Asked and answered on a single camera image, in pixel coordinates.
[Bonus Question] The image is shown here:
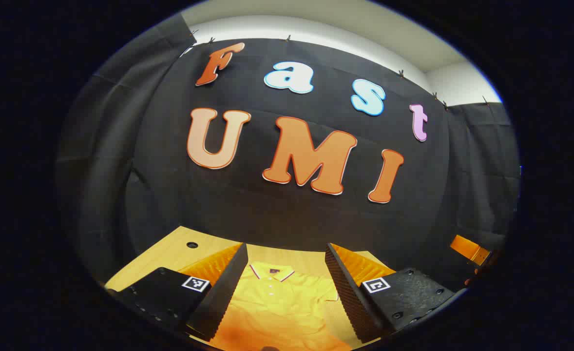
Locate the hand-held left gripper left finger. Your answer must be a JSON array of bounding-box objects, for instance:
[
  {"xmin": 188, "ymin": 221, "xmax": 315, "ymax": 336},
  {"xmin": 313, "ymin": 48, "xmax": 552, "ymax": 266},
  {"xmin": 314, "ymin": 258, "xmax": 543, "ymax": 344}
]
[{"xmin": 107, "ymin": 242, "xmax": 249, "ymax": 342}]

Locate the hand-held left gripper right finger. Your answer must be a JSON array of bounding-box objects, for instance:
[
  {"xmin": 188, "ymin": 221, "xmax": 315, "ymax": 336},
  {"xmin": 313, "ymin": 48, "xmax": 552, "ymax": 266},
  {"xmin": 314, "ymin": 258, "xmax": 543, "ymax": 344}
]
[{"xmin": 325, "ymin": 242, "xmax": 465, "ymax": 344}]

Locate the orange T-shirt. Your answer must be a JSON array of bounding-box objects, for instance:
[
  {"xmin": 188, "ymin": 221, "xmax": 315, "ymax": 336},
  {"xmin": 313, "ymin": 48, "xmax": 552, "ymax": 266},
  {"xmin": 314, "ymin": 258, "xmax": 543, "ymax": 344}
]
[{"xmin": 209, "ymin": 262, "xmax": 353, "ymax": 351}]

